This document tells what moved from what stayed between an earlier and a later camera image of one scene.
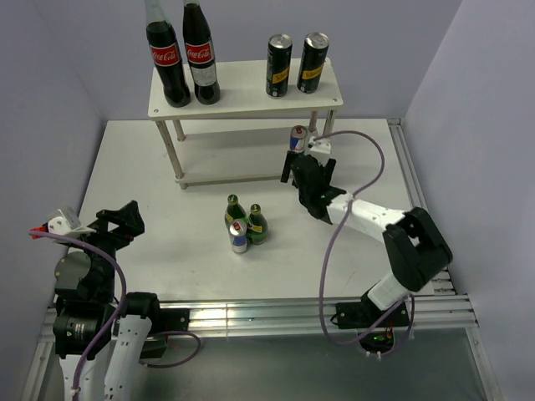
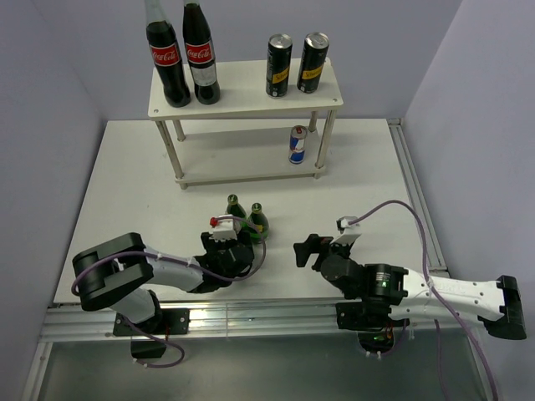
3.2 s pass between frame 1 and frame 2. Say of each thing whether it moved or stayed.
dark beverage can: stayed
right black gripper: moved
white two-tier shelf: stayed
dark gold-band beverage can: stayed
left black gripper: moved
